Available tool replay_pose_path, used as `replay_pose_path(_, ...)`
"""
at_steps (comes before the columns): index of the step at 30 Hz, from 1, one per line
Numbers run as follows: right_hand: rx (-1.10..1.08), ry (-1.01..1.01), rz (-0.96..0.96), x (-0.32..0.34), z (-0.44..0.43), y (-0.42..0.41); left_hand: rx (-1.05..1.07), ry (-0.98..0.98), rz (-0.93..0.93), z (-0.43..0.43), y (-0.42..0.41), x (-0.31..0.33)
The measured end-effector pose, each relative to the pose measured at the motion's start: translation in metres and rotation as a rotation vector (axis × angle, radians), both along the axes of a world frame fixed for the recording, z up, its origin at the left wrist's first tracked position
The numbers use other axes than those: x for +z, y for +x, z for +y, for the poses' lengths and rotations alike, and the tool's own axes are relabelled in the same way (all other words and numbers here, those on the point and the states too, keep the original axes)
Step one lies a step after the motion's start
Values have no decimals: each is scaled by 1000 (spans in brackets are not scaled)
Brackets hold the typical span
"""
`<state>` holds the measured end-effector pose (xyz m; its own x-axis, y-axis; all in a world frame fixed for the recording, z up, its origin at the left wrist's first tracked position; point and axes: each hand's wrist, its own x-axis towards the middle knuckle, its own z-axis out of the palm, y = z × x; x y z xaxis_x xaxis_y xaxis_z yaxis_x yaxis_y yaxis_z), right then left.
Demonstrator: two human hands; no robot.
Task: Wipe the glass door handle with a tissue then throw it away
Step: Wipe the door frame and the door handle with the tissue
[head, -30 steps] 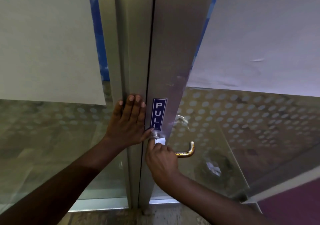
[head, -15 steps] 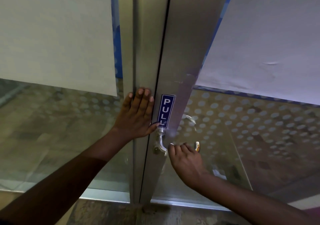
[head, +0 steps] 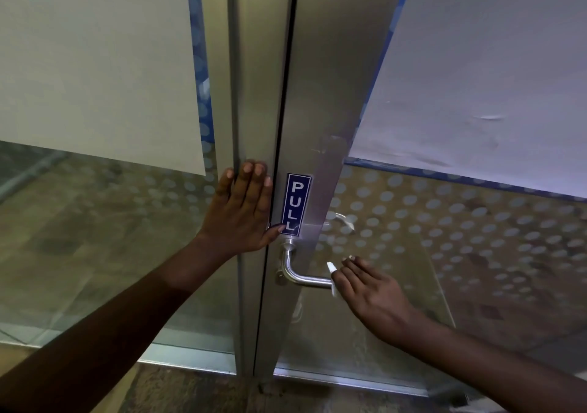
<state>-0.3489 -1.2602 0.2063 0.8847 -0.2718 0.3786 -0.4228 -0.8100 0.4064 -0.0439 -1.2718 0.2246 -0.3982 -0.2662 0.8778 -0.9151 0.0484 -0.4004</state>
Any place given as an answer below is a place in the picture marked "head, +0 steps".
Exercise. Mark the person's left little finger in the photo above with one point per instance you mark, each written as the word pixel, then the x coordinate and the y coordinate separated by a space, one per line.
pixel 226 185

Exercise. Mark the aluminium framed glass panel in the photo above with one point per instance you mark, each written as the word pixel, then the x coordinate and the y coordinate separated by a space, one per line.
pixel 114 243

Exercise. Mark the person's left hand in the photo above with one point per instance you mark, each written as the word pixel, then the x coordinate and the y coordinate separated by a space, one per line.
pixel 238 220

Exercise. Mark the person's left forearm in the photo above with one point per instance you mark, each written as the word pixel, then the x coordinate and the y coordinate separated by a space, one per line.
pixel 114 334

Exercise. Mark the person's left thumb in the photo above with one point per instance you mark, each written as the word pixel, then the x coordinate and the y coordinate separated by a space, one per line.
pixel 273 235

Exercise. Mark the white paper sheet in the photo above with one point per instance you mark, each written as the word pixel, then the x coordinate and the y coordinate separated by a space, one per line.
pixel 91 59
pixel 481 73

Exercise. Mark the blue door sign sticker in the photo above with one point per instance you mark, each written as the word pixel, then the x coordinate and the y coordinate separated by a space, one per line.
pixel 296 204

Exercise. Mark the person's right forearm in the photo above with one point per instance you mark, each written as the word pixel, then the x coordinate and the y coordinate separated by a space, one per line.
pixel 495 371

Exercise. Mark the person's right thumb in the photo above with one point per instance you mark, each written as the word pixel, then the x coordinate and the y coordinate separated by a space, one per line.
pixel 338 286

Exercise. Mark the person's left middle finger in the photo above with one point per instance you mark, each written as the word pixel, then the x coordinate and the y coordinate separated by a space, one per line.
pixel 257 185

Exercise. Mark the aluminium framed glass door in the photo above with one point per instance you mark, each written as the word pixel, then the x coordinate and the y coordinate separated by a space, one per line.
pixel 330 82

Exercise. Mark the person's right hand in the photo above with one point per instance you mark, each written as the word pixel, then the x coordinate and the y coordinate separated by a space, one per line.
pixel 376 298

